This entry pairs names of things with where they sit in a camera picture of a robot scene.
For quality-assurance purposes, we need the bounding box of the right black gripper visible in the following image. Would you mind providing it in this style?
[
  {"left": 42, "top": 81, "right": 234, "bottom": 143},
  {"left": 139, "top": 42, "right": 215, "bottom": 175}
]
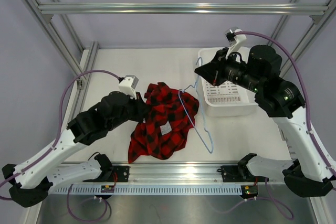
[{"left": 195, "top": 47, "right": 264, "bottom": 93}]

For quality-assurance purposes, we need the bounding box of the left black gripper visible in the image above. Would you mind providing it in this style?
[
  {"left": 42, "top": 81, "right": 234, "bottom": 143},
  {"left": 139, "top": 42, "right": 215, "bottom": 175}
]
[{"left": 107, "top": 91, "right": 152, "bottom": 132}]

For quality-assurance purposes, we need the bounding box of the red black plaid shirt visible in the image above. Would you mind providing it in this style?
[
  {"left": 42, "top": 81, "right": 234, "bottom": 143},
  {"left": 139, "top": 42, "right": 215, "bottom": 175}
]
[{"left": 128, "top": 82, "right": 200, "bottom": 164}]

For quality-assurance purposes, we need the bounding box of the light blue wire hanger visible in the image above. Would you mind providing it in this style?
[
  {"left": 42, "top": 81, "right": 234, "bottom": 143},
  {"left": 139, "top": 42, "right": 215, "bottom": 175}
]
[{"left": 178, "top": 57, "right": 215, "bottom": 154}]

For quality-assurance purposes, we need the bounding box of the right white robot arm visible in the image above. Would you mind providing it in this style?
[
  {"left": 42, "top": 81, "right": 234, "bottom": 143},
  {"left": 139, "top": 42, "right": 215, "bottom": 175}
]
[{"left": 195, "top": 45, "right": 335, "bottom": 198}]

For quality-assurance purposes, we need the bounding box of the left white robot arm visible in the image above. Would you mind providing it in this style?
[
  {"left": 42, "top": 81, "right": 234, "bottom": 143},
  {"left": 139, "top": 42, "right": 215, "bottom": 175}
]
[{"left": 2, "top": 91, "right": 150, "bottom": 208}]

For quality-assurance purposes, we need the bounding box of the white plastic basket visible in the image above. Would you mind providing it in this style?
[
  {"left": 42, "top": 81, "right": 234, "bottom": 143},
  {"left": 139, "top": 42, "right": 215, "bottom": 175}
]
[{"left": 197, "top": 47, "right": 259, "bottom": 118}]

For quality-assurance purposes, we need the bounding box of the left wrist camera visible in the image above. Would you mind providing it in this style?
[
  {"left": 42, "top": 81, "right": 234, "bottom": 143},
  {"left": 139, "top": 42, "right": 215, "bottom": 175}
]
[{"left": 118, "top": 75, "right": 139, "bottom": 99}]

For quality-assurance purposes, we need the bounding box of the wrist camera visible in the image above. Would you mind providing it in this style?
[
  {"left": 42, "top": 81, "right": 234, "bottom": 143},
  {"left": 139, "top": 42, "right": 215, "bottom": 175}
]
[
  {"left": 224, "top": 27, "right": 247, "bottom": 58},
  {"left": 118, "top": 75, "right": 139, "bottom": 99}
]

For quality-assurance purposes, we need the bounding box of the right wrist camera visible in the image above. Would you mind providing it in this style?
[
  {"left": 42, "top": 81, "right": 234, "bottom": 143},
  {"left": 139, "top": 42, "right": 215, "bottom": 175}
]
[{"left": 224, "top": 27, "right": 247, "bottom": 58}]

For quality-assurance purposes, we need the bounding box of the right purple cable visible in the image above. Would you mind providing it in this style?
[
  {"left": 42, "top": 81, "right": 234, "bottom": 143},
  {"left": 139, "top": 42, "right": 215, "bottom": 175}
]
[{"left": 209, "top": 31, "right": 336, "bottom": 221}]

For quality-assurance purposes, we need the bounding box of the purple cable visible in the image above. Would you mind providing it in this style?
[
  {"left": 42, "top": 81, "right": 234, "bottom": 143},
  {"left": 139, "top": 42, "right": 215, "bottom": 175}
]
[
  {"left": 0, "top": 70, "right": 124, "bottom": 221},
  {"left": 209, "top": 31, "right": 336, "bottom": 221}
]

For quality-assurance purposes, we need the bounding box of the aluminium frame crossbar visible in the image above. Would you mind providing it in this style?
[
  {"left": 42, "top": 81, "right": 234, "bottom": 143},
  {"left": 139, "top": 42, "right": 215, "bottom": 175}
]
[{"left": 38, "top": 3, "right": 329, "bottom": 16}]

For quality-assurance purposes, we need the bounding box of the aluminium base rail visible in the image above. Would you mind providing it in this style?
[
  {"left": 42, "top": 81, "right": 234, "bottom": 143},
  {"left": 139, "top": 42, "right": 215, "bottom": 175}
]
[{"left": 52, "top": 163, "right": 297, "bottom": 185}]

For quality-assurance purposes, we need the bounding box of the white slotted cable duct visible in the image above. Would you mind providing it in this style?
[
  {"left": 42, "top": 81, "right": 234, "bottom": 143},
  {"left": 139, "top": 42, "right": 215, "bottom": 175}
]
[{"left": 54, "top": 184, "right": 243, "bottom": 196}]

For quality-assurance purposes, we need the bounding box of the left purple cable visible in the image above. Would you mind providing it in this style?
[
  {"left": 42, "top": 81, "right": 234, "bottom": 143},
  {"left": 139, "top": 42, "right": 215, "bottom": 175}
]
[{"left": 0, "top": 70, "right": 124, "bottom": 221}]

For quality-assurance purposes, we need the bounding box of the left aluminium frame post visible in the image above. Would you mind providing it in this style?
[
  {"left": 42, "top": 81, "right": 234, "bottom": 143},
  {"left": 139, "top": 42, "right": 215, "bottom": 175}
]
[{"left": 21, "top": 0, "right": 83, "bottom": 76}]

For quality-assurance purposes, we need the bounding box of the aluminium frame post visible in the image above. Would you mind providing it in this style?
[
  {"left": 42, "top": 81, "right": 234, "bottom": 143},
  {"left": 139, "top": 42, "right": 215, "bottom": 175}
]
[
  {"left": 21, "top": 0, "right": 83, "bottom": 76},
  {"left": 271, "top": 0, "right": 335, "bottom": 62}
]

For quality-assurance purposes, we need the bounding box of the right aluminium frame post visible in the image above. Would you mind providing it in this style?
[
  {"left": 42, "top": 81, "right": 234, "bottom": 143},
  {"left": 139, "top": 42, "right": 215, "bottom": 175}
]
[{"left": 271, "top": 0, "right": 335, "bottom": 62}]

